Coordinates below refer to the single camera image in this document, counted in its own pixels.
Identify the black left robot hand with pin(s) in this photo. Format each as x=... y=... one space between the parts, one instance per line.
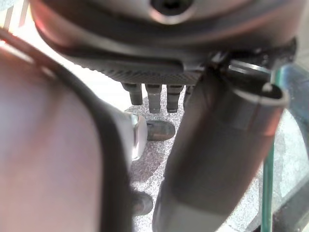
x=207 y=145

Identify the dark robot foot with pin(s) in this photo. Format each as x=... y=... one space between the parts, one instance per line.
x=160 y=130
x=142 y=203

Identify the silver robot leg black trim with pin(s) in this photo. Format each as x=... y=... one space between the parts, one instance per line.
x=48 y=145

